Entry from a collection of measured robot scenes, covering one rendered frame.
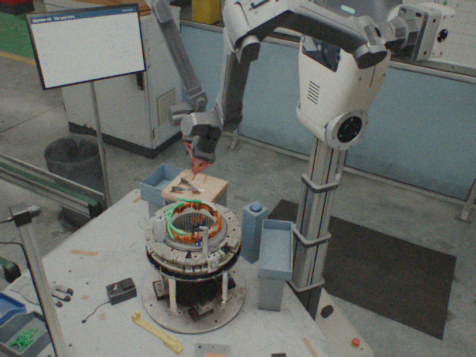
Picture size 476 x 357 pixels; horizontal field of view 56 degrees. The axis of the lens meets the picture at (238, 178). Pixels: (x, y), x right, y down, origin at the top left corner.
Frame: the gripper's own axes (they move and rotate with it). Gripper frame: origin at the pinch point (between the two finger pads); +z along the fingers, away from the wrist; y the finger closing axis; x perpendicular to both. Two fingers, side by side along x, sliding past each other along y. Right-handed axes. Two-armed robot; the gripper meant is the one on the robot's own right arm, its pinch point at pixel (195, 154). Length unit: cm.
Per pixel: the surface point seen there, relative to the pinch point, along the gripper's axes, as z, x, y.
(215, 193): 11.8, 11.4, 4.3
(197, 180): 11.9, 1.3, 0.2
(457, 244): 115, 129, -152
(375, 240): 115, 75, -128
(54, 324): 23, -7, 73
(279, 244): 15.3, 42.7, 16.6
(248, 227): 22.5, 26.6, 5.4
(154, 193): 15.0, -11.8, 12.2
